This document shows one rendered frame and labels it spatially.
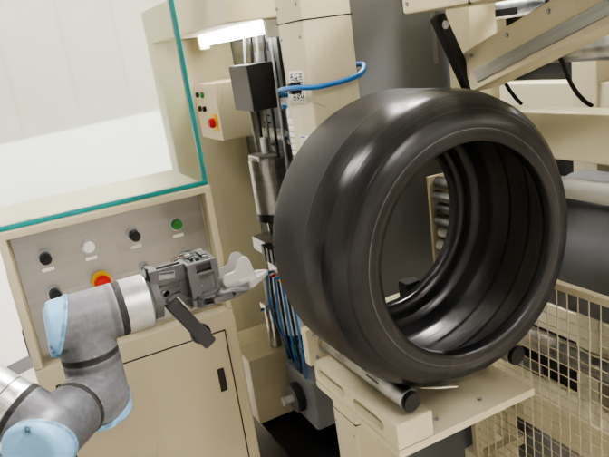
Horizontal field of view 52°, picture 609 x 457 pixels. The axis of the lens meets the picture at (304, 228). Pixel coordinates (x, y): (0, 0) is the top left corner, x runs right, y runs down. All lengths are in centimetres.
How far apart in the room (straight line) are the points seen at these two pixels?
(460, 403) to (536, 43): 79
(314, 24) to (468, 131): 47
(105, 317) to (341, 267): 39
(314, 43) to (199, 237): 67
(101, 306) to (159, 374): 85
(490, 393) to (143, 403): 95
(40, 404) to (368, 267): 55
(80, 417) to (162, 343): 86
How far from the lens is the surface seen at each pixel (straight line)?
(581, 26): 137
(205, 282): 108
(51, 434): 95
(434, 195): 180
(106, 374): 106
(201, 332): 111
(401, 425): 132
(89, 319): 103
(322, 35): 147
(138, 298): 104
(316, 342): 155
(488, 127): 120
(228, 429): 201
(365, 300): 111
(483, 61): 157
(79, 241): 175
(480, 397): 148
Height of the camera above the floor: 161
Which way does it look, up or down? 16 degrees down
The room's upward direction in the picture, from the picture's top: 8 degrees counter-clockwise
